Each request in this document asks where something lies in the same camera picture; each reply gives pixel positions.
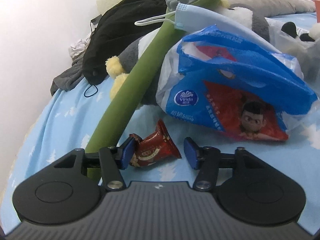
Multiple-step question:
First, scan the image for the black clothing pile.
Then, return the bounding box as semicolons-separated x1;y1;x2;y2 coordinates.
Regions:
50;0;167;95

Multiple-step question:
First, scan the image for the grey penguin plush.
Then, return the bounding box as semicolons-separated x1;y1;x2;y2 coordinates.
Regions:
106;4;270;107

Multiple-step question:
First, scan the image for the green massage stick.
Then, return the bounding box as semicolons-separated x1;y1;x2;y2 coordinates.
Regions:
85;0;222;181

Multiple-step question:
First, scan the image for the light blue star bedsheet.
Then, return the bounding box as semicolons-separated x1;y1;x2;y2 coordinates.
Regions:
1;79;319;233

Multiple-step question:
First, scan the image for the blue Vinda tissue pack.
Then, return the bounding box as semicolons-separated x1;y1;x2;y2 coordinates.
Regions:
156;26;319;141

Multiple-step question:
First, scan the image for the small panda plush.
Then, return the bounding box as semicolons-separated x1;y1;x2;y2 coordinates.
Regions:
281;22;320;42

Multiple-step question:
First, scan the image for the red candy wrapper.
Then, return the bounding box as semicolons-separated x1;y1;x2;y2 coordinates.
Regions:
130;119;182;167

